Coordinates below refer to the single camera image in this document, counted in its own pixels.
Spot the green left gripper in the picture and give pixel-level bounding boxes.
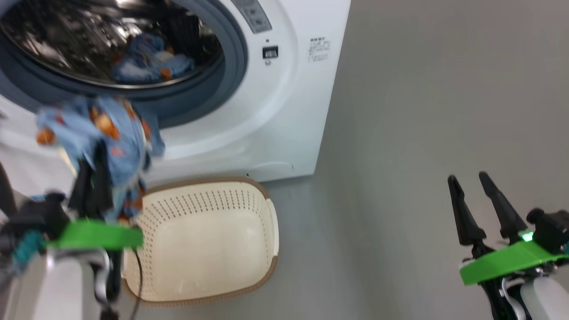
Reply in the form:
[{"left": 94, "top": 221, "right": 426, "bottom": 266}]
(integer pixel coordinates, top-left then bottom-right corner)
[{"left": 47, "top": 142, "right": 144, "bottom": 252}]

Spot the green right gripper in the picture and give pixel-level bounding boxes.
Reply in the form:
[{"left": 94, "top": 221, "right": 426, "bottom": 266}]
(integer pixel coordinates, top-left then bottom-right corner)
[{"left": 448, "top": 172, "right": 569, "bottom": 320}]

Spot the blue bear print garment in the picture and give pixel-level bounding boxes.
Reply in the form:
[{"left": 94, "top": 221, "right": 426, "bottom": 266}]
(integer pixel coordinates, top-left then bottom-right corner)
[{"left": 36, "top": 95, "right": 166, "bottom": 225}]

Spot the blue garment cream waistband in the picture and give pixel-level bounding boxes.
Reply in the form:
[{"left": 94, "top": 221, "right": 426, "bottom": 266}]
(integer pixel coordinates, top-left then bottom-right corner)
[{"left": 111, "top": 33, "right": 195, "bottom": 84}]

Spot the white washing machine body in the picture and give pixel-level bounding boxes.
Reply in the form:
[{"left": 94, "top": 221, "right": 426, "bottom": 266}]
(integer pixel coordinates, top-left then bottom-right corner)
[{"left": 0, "top": 0, "right": 352, "bottom": 198}]

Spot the cream laundry basket brown rim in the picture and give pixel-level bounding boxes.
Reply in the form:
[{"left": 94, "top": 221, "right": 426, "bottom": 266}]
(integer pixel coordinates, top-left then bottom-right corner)
[{"left": 122, "top": 176, "right": 280, "bottom": 308}]

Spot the round white filter cover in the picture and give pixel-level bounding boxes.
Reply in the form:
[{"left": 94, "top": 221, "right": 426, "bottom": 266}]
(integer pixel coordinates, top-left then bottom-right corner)
[{"left": 247, "top": 162, "right": 294, "bottom": 181}]

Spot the small printed text label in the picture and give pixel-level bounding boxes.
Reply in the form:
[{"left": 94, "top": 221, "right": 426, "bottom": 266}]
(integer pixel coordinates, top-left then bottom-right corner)
[{"left": 308, "top": 38, "right": 332, "bottom": 62}]

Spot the grey warning sticker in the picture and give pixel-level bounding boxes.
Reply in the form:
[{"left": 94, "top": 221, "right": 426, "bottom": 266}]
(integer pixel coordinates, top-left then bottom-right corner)
[{"left": 231, "top": 0, "right": 272, "bottom": 35}]

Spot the teal cable connector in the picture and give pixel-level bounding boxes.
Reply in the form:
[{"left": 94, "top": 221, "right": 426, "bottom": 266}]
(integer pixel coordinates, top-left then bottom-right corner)
[{"left": 12, "top": 230, "right": 47, "bottom": 272}]

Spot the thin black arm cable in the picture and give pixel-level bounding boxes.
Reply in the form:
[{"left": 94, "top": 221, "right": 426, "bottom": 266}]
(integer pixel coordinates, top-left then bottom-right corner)
[{"left": 130, "top": 248, "right": 144, "bottom": 320}]

